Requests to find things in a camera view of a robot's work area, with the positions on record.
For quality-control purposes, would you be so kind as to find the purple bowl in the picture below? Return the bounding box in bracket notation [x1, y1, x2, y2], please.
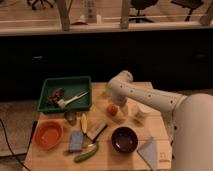
[111, 127, 138, 154]

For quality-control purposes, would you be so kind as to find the orange-red apple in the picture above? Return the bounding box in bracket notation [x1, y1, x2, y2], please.
[106, 103, 118, 116]

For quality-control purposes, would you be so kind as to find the wooden brush block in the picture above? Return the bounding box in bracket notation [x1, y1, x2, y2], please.
[87, 122, 107, 141]

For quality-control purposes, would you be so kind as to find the yellow banana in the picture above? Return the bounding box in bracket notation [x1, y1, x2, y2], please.
[80, 113, 88, 134]

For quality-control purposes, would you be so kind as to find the orange bowl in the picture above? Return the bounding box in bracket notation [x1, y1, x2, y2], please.
[34, 120, 64, 150]

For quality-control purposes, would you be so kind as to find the green translucent cup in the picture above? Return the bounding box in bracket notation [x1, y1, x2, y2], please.
[104, 83, 111, 97]

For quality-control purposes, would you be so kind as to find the dark red grape bunch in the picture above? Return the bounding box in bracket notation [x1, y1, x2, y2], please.
[47, 88, 64, 105]

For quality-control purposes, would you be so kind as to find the dark metal cup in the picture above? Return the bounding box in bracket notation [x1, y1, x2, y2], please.
[64, 110, 77, 126]

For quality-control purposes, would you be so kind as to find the green plastic tray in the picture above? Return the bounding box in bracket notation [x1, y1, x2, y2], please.
[37, 76, 92, 114]

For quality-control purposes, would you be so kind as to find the blue-grey cloth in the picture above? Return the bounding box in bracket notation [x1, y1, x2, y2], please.
[137, 137, 157, 171]

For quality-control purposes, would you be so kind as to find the black cable left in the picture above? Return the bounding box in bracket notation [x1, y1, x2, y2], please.
[0, 117, 32, 171]

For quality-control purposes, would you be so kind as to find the blue sponge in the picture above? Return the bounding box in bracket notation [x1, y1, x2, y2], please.
[69, 130, 84, 152]

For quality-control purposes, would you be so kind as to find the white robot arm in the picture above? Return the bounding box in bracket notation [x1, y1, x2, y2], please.
[108, 70, 213, 171]

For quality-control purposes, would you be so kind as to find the white paper cup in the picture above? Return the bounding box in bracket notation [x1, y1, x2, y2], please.
[134, 104, 151, 122]

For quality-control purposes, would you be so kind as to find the green cucumber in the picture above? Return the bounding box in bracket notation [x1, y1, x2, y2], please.
[74, 144, 99, 163]

